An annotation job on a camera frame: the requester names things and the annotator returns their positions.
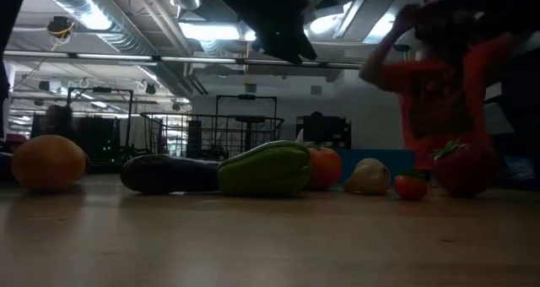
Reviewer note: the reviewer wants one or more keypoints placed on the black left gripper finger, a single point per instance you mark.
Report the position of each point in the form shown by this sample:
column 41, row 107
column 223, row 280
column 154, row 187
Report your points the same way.
column 307, row 48
column 284, row 55

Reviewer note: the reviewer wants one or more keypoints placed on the green bell pepper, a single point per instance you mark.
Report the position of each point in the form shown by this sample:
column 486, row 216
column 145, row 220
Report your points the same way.
column 266, row 169

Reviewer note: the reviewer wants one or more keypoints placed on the orange persimmon green calyx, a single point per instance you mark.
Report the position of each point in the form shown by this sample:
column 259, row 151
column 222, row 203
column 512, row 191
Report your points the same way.
column 327, row 169

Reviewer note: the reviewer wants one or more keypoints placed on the white garlic bulb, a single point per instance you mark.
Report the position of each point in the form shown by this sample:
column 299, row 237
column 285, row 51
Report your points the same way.
column 368, row 177

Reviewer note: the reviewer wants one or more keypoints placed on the dark long eggplant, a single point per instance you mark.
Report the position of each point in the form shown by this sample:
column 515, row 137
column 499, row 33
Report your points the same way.
column 169, row 173

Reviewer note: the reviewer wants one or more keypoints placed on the small red tomato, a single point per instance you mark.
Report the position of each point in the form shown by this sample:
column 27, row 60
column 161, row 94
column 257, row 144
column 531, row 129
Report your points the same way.
column 410, row 187

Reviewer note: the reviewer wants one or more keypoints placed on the orange yellow mango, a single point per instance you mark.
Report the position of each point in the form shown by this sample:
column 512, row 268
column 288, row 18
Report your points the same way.
column 48, row 162

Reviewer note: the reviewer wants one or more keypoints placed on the bright ceiling light panel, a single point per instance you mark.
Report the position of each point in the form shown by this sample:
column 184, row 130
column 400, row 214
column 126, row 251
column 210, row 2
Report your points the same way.
column 211, row 30

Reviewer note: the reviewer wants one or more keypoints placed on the blue tray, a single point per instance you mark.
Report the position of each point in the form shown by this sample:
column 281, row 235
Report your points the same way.
column 401, row 158

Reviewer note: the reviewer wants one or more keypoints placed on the black server cabinet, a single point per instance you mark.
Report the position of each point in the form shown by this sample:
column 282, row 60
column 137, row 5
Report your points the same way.
column 97, row 135

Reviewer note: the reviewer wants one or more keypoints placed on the blue screen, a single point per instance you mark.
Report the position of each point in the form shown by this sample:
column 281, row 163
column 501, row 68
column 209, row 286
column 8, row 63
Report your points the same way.
column 520, row 168

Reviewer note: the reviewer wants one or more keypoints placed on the black rig frame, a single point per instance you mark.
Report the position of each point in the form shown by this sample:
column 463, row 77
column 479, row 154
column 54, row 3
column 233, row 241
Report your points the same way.
column 246, row 97
column 101, row 90

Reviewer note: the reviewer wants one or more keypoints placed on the silver ventilation duct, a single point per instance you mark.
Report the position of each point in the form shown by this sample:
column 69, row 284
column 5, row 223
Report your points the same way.
column 122, row 34

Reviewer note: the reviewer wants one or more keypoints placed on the grey horizontal rail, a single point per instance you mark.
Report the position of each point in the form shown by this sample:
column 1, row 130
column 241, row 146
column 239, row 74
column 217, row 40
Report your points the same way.
column 114, row 57

